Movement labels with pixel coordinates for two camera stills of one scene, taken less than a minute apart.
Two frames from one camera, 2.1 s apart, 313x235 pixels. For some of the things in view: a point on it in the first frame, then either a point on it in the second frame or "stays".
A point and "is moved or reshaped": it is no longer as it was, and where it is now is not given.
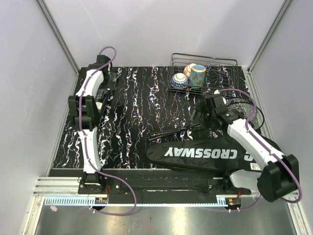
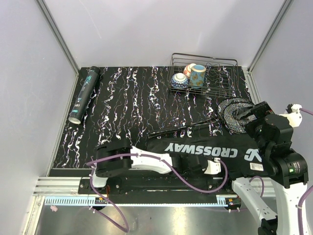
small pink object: [54, 208] stays
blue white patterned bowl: [180, 81] stays
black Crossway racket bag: [207, 147] stays
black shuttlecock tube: [101, 98] is moved or reshaped
